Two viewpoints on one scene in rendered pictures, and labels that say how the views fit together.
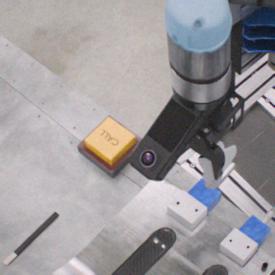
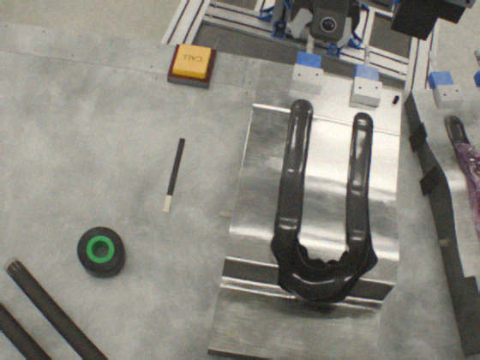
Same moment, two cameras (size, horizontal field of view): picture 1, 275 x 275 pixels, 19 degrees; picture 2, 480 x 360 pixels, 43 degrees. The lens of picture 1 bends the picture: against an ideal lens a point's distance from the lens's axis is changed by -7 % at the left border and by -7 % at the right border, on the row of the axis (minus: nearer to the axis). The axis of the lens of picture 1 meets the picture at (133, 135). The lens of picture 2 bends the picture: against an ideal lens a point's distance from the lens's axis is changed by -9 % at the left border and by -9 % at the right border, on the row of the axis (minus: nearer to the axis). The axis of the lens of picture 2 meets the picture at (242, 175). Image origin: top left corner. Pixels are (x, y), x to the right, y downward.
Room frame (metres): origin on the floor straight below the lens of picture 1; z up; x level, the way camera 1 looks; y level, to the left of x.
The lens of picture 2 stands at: (0.22, 0.46, 1.83)
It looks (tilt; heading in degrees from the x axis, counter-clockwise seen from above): 65 degrees down; 312
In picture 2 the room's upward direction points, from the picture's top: 11 degrees clockwise
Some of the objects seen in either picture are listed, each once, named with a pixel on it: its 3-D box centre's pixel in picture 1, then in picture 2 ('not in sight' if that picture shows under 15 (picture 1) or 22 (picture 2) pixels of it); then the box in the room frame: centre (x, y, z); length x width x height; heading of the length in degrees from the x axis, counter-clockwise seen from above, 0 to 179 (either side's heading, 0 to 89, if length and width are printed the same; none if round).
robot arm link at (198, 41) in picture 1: (198, 29); not in sight; (0.61, -0.09, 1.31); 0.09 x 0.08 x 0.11; 170
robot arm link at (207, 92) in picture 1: (198, 69); not in sight; (0.61, -0.09, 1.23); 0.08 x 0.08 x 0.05
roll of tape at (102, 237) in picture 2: not in sight; (101, 252); (0.56, 0.38, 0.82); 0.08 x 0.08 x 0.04
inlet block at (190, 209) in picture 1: (207, 193); (308, 62); (0.62, -0.10, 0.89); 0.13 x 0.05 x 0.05; 132
